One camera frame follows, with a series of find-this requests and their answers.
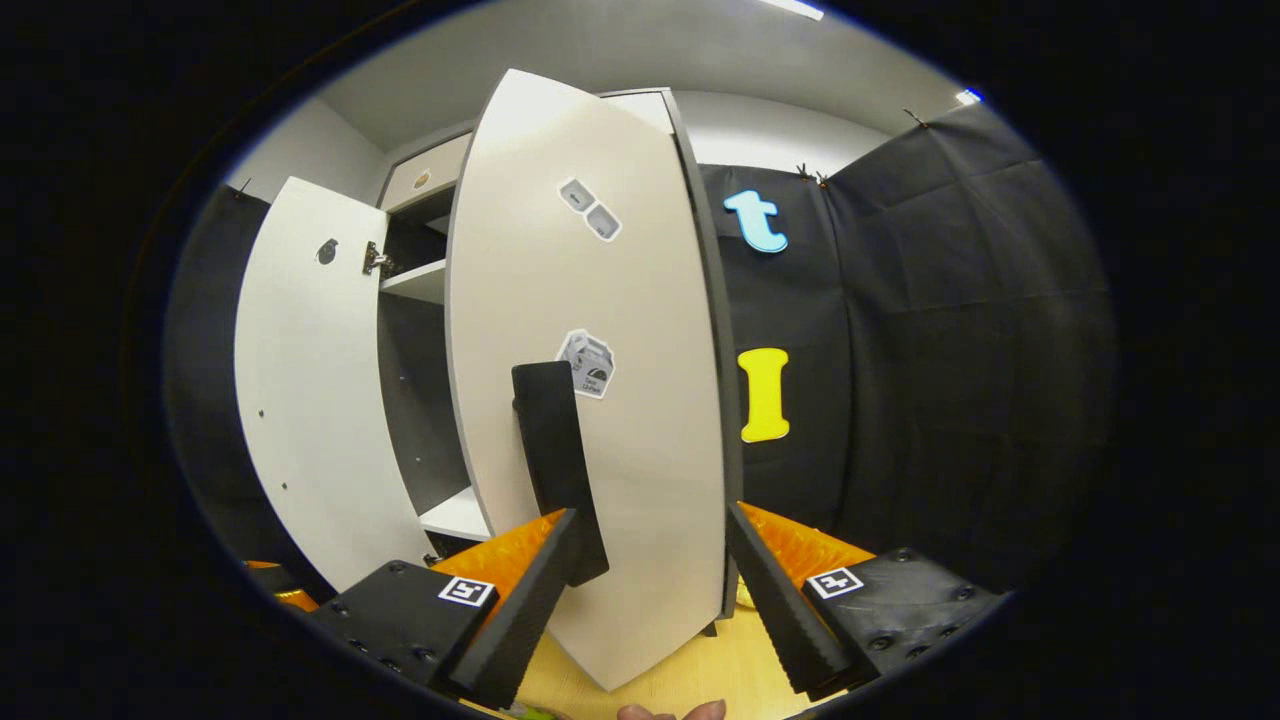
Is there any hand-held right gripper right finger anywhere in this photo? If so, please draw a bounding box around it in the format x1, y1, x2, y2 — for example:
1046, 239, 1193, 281
727, 500, 1006, 701

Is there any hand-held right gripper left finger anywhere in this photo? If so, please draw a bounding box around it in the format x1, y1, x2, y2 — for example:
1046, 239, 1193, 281
308, 508, 579, 711

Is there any white cabinet door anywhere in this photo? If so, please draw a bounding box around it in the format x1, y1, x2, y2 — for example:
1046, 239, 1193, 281
445, 68, 729, 693
235, 177, 436, 593

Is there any white cabinet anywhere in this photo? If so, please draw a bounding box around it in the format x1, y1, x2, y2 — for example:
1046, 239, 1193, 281
375, 86, 748, 641

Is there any white cabinet shelf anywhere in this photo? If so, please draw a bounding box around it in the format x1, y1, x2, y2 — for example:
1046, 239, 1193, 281
380, 258, 448, 306

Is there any beige cabinet drawer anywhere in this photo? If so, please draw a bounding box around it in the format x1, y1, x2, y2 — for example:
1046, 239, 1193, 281
380, 130, 473, 213

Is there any black backdrop cloth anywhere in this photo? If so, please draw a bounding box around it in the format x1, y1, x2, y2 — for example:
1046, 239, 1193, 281
698, 100, 1118, 601

